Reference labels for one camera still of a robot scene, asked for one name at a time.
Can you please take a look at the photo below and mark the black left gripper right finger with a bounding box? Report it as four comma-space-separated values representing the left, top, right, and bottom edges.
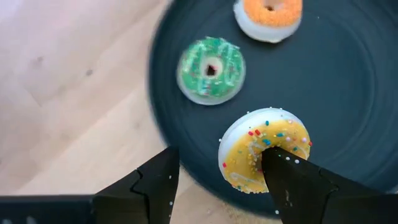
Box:
261, 146, 387, 224

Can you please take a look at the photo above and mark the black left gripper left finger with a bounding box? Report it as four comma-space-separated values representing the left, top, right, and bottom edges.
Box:
92, 146, 181, 224

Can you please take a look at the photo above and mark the small yellow sprinkled donut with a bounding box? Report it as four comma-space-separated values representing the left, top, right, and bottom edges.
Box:
217, 107, 313, 195

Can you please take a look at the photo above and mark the small green frosted donut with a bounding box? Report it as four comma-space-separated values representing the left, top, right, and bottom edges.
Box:
176, 36, 247, 106

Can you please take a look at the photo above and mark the small orange frosted donut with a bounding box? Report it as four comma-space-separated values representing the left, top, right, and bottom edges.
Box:
233, 0, 303, 44

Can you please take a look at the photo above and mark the dark round plate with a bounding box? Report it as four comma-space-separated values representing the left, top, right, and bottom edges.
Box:
147, 0, 398, 218

